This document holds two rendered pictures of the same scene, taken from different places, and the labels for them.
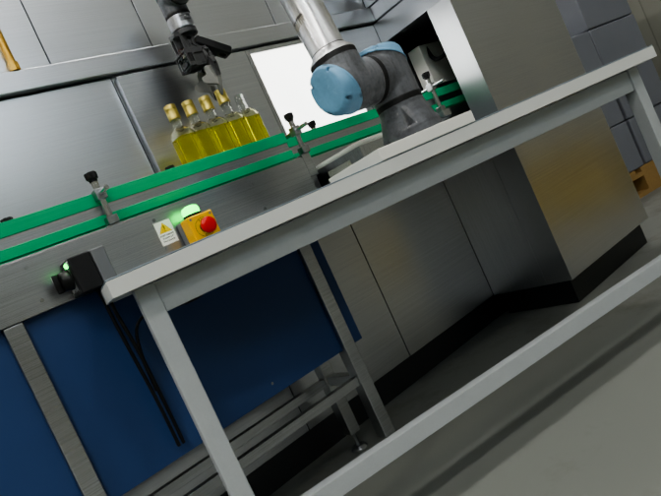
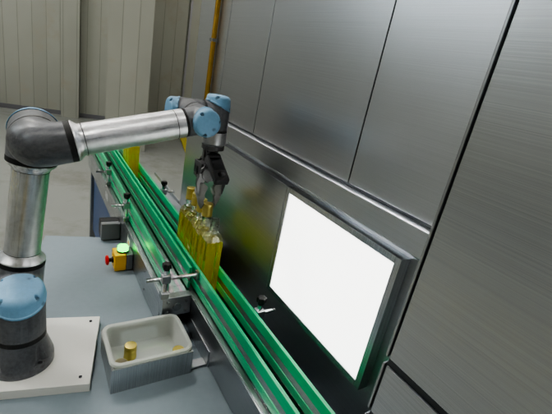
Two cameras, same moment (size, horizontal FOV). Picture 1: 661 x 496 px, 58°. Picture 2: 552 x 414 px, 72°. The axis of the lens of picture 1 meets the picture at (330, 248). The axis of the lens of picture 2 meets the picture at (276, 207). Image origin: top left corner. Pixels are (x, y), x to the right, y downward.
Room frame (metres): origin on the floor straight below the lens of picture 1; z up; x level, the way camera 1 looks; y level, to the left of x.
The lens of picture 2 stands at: (2.08, -1.07, 1.63)
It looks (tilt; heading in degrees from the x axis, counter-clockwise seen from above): 20 degrees down; 92
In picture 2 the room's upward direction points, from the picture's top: 11 degrees clockwise
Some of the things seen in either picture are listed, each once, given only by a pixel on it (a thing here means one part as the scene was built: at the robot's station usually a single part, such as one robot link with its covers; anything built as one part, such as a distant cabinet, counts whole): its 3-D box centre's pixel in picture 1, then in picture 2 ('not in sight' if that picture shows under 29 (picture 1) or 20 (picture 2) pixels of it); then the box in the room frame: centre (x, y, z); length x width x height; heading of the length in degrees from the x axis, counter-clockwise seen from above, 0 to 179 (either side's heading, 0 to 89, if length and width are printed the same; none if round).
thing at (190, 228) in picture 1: (200, 230); (121, 259); (1.47, 0.27, 0.79); 0.07 x 0.07 x 0.07; 37
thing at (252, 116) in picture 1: (259, 142); (209, 259); (1.86, 0.06, 0.99); 0.06 x 0.06 x 0.21; 37
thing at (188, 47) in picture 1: (191, 51); (209, 162); (1.80, 0.13, 1.30); 0.09 x 0.08 x 0.12; 127
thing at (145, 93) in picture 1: (259, 99); (277, 236); (2.07, 0.01, 1.15); 0.90 x 0.03 x 0.34; 127
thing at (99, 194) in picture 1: (104, 196); (120, 207); (1.38, 0.42, 0.94); 0.07 x 0.04 x 0.13; 37
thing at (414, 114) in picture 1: (406, 118); (20, 344); (1.47, -0.30, 0.83); 0.15 x 0.15 x 0.10
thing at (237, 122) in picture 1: (244, 146); (201, 251); (1.82, 0.11, 0.99); 0.06 x 0.06 x 0.21; 36
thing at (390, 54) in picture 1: (385, 75); (19, 305); (1.47, -0.29, 0.94); 0.13 x 0.12 x 0.14; 127
